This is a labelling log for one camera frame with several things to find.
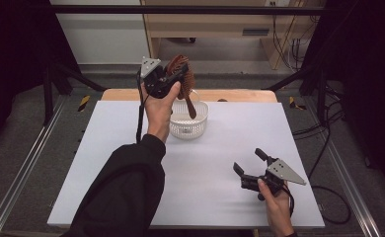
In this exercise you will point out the black metal frame stand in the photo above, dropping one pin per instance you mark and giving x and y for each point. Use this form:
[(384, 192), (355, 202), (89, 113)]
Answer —
[(321, 98), (48, 95)]

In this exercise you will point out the aluminium rail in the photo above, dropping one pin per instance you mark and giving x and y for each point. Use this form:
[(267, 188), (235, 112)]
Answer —
[(22, 171), (348, 184)]

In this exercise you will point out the black curtain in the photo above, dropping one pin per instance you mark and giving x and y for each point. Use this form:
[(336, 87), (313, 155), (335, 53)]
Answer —
[(368, 65), (16, 49)]

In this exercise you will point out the yellow black tape marker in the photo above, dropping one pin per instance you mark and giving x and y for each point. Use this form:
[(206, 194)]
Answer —
[(292, 102), (84, 103)]

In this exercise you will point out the person's right hand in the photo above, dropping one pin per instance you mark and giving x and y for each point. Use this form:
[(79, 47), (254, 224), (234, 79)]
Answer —
[(277, 210)]

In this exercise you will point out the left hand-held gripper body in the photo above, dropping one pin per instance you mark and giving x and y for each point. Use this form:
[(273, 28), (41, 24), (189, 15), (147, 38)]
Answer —
[(154, 79)]

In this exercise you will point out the light wooden desk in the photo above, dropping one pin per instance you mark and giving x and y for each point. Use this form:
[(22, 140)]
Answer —
[(220, 24)]

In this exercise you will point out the white plastic basket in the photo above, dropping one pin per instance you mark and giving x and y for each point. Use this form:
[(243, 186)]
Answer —
[(193, 128)]

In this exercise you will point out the white cabinet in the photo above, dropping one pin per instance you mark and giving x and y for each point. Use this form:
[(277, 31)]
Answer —
[(105, 39)]

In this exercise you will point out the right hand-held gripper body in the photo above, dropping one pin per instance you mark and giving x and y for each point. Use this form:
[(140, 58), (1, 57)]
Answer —
[(284, 173)]

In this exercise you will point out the brown wooden hairbrush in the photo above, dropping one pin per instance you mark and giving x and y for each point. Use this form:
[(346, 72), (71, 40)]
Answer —
[(190, 84)]

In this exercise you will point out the person's left hand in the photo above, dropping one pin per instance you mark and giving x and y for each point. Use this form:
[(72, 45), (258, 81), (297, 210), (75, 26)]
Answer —
[(159, 115)]

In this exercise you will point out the black horizontal bar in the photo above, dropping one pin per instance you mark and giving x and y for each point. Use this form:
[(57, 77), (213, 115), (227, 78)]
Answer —
[(213, 9)]

